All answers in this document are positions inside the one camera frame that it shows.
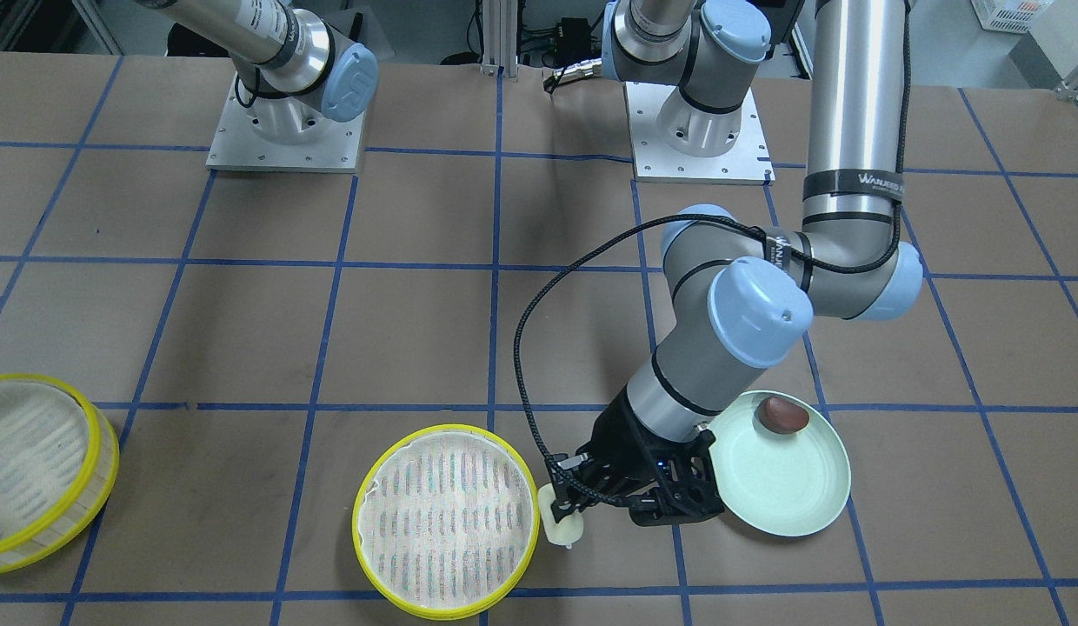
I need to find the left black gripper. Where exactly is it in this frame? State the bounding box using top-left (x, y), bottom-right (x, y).
top-left (550, 390), bottom-right (725, 527)

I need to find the white bun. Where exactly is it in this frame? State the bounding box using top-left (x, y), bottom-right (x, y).
top-left (536, 483), bottom-right (584, 550)

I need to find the yellow rimmed steamer basket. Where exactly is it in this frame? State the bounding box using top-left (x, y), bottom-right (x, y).
top-left (0, 373), bottom-right (119, 574)
top-left (349, 423), bottom-right (540, 621)

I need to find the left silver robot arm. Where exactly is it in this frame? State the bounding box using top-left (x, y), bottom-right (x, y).
top-left (538, 1), bottom-right (923, 531)

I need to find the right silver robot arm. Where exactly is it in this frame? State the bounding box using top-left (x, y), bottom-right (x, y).
top-left (139, 1), bottom-right (381, 162)

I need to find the pale green plate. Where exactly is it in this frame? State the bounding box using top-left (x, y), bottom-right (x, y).
top-left (709, 390), bottom-right (852, 537)

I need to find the brown bun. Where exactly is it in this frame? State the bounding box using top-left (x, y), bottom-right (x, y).
top-left (756, 397), bottom-right (810, 436)

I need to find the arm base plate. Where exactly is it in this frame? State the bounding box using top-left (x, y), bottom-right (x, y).
top-left (623, 82), bottom-right (776, 185)
top-left (206, 76), bottom-right (368, 173)

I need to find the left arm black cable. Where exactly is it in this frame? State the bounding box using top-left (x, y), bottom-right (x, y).
top-left (514, 0), bottom-right (912, 507)

